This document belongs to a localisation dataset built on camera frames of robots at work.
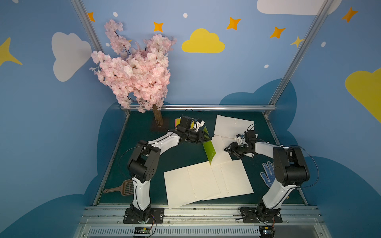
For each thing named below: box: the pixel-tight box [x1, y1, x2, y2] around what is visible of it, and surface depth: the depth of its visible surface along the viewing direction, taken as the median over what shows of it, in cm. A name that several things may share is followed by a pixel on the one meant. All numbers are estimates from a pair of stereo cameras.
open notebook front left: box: [163, 161, 222, 208], surface depth 86 cm
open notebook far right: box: [211, 114, 255, 162], surface depth 112 cm
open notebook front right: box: [202, 159, 255, 201], surface depth 90 cm
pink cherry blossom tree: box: [89, 19, 177, 127], surface depth 70 cm
